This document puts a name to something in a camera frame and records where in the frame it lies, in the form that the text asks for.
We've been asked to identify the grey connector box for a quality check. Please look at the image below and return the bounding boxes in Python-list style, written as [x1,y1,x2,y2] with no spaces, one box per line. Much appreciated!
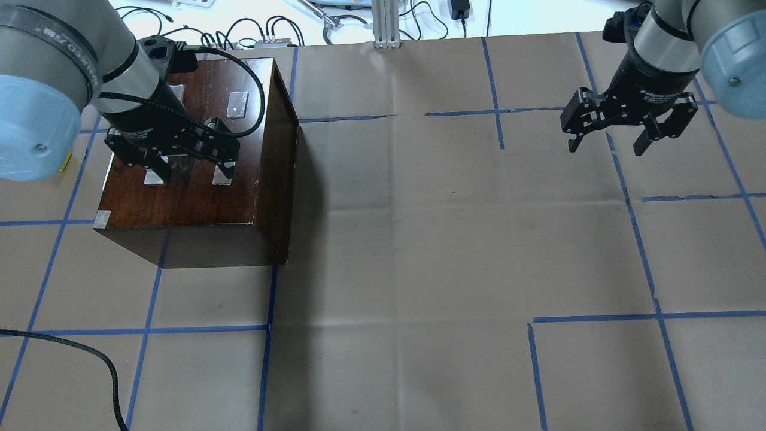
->
[253,38,293,49]

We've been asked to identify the black background cables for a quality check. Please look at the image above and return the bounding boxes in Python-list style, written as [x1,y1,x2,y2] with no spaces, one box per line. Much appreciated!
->
[114,5,306,50]

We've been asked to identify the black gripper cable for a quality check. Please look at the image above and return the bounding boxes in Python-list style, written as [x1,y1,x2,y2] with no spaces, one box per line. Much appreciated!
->
[99,47,266,139]

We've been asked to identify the black power adapter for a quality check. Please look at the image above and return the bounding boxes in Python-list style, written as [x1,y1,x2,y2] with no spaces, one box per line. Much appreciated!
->
[449,0,471,21]

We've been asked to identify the black cable on table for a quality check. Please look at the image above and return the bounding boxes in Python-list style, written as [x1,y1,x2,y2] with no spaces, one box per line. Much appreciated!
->
[0,329,130,431]

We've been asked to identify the aluminium extrusion post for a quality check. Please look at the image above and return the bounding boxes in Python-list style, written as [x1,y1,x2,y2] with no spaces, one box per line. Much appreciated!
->
[371,0,400,51]

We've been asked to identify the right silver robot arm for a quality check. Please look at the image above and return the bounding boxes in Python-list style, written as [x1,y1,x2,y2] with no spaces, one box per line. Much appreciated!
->
[560,1,765,156]

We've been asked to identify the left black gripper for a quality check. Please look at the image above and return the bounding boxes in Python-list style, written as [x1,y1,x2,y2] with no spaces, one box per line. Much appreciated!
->
[104,87,240,182]

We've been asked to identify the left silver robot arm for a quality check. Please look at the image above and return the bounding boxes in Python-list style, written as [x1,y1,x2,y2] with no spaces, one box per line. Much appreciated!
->
[1,1,240,182]

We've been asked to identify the dark wooden drawer box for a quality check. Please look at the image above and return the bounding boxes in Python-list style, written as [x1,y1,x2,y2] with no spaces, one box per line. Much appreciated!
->
[93,57,299,268]

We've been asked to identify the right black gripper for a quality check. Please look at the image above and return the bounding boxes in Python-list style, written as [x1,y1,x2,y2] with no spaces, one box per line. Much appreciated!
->
[561,53,698,156]

